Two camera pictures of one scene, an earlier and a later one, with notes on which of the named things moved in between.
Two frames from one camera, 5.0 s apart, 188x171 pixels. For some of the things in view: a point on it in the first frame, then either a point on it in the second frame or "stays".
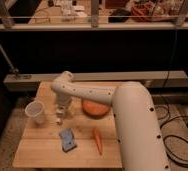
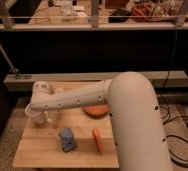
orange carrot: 98,140 stays
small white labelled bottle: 60,111 -> 50,120
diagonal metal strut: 7,58 stays
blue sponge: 67,140 stays
